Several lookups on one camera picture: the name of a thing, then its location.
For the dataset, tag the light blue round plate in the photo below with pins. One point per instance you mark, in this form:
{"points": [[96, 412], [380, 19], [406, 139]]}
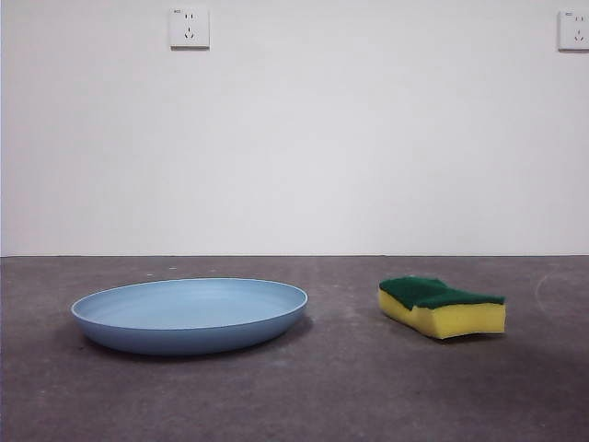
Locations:
{"points": [[191, 317]]}

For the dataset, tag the white wall socket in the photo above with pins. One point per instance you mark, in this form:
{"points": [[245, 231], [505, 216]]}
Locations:
{"points": [[189, 28], [574, 31]]}

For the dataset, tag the yellow sponge with green pad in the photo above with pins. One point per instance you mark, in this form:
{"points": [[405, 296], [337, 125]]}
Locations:
{"points": [[451, 317]]}

